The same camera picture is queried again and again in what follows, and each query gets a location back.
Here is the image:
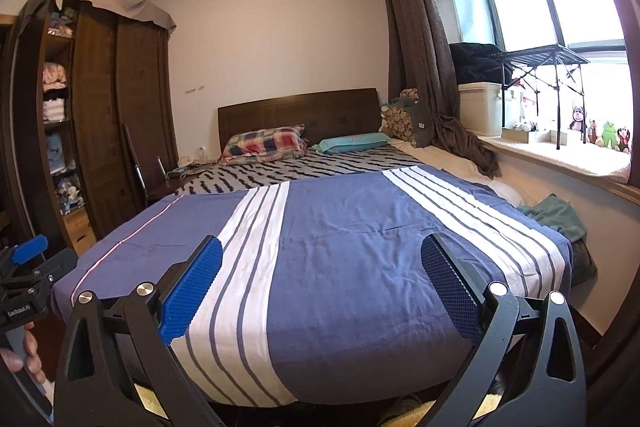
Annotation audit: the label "blue white striped blanket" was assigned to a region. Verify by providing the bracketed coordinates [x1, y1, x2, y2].
[50, 164, 575, 408]

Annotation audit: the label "zebra print bed sheet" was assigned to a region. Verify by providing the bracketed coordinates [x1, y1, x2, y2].
[175, 144, 432, 198]

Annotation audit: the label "teal pillow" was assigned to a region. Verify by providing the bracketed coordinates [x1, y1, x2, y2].
[312, 133, 394, 156]

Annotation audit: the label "green frog plush toy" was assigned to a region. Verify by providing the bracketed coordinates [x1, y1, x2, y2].
[599, 120, 619, 150]

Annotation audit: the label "green towel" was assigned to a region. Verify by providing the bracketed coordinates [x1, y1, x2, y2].
[515, 194, 587, 242]

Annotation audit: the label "brown curtain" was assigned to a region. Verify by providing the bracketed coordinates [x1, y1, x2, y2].
[369, 0, 503, 180]

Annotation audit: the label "grey green cushion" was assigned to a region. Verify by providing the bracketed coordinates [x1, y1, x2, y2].
[400, 99, 437, 148]

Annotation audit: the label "dark wooden wardrobe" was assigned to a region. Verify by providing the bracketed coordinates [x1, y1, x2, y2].
[0, 0, 181, 260]

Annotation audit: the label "plaid pillow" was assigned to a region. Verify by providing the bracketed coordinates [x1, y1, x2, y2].
[218, 124, 309, 166]

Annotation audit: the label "dark wooden chair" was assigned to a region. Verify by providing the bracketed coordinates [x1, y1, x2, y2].
[123, 123, 173, 208]

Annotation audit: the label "beige shallow box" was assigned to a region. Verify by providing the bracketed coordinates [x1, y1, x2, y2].
[501, 126, 569, 146]

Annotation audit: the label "person's left hand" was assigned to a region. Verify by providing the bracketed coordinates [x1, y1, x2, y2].
[0, 328, 48, 384]

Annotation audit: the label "white storage box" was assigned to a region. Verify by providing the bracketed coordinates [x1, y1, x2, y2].
[457, 82, 504, 138]

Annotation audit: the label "wooden headboard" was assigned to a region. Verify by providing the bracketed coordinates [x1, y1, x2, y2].
[217, 88, 381, 158]

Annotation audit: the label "yellow fluffy rug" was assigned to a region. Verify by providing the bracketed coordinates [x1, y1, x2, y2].
[131, 384, 501, 427]

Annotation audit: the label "wooden nightstand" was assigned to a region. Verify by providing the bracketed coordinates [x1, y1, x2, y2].
[146, 156, 222, 208]

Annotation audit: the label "piles of folded clothes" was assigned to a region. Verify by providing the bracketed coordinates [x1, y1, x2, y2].
[42, 7, 87, 214]

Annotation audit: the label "grey slipper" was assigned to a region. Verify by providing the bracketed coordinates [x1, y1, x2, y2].
[377, 394, 427, 427]

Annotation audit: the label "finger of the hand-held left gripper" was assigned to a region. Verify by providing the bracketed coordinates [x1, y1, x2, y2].
[0, 234, 49, 280]
[15, 249, 80, 303]

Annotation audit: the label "purple monkey plush toy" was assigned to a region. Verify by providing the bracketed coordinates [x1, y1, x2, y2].
[569, 106, 589, 134]

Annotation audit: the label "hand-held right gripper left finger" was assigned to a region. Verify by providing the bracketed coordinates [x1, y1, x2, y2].
[52, 235, 227, 427]

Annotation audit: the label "wood slice print cushion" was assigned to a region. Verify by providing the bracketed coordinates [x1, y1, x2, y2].
[380, 88, 420, 144]

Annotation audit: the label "black padded coat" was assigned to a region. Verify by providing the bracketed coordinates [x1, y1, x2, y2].
[448, 42, 516, 86]

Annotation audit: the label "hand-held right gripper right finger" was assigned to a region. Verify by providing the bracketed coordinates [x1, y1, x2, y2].
[420, 233, 588, 427]

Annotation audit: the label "black folding table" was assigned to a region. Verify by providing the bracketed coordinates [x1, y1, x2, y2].
[492, 44, 591, 152]

